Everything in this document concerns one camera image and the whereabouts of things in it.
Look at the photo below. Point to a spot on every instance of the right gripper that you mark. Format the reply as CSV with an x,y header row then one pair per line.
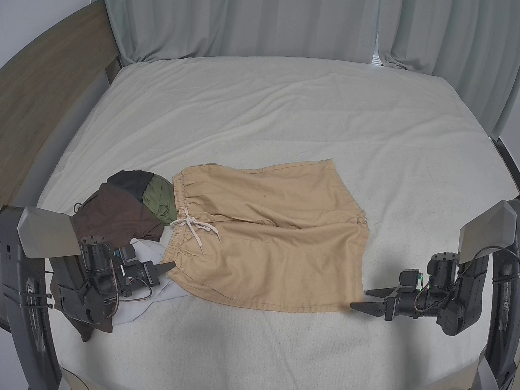
x,y
406,305

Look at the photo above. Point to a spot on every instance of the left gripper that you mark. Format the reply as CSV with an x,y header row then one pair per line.
x,y
144,274

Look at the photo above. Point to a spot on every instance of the tan shorts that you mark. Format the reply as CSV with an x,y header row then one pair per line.
x,y
264,238

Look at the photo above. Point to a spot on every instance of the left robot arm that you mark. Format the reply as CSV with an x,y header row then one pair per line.
x,y
44,234

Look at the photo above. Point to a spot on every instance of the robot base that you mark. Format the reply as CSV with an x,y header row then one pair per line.
x,y
487,374

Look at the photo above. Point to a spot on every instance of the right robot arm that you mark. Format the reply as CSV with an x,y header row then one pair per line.
x,y
483,230

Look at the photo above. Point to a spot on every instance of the bed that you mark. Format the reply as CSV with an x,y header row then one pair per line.
x,y
284,116

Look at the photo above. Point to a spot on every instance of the white garment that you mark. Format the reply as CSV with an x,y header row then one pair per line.
x,y
156,252

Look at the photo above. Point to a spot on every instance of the brown garment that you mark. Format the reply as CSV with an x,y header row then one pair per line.
x,y
118,217

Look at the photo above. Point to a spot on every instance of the olive green garment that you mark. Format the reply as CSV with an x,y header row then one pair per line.
x,y
158,201

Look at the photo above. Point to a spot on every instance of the black garment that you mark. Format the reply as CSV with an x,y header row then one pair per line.
x,y
130,181

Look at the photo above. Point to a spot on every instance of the window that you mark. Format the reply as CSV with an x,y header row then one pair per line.
x,y
376,59

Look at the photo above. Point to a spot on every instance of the pale green curtain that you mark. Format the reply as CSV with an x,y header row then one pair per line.
x,y
447,22
243,14

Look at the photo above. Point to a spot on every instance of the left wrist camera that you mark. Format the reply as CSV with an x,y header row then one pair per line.
x,y
126,254

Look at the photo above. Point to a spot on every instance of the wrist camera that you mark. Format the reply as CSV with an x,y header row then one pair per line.
x,y
126,254
409,278

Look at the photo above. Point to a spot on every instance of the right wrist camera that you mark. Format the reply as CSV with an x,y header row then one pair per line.
x,y
409,278

